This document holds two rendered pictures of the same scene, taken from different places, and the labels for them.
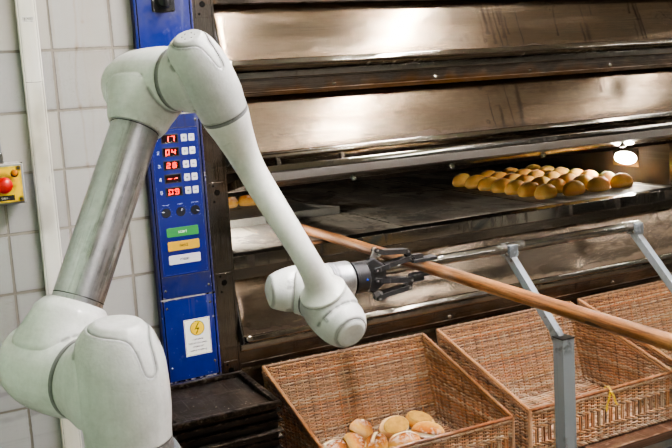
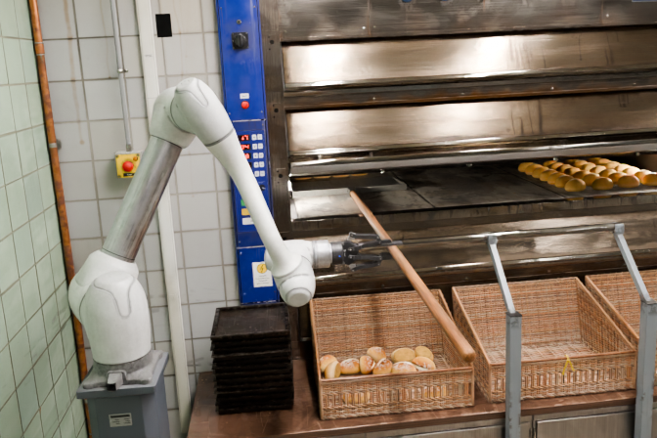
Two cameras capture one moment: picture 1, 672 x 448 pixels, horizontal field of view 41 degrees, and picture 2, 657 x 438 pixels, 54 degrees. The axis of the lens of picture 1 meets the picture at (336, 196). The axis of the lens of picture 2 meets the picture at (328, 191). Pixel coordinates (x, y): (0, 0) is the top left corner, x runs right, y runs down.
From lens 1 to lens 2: 0.77 m
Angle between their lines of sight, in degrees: 21
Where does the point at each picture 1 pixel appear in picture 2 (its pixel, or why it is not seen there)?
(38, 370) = (76, 299)
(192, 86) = (187, 118)
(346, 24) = (386, 54)
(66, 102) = not seen: hidden behind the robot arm
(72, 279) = (109, 241)
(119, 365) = (103, 307)
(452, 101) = (477, 113)
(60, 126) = not seen: hidden behind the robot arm
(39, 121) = not seen: hidden behind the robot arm
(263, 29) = (319, 59)
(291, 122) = (339, 127)
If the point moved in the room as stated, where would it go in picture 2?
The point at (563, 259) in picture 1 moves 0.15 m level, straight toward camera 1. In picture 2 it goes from (575, 242) to (565, 252)
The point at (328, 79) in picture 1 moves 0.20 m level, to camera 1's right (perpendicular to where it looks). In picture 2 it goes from (370, 96) to (419, 94)
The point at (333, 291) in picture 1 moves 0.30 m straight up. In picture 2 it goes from (288, 266) to (282, 164)
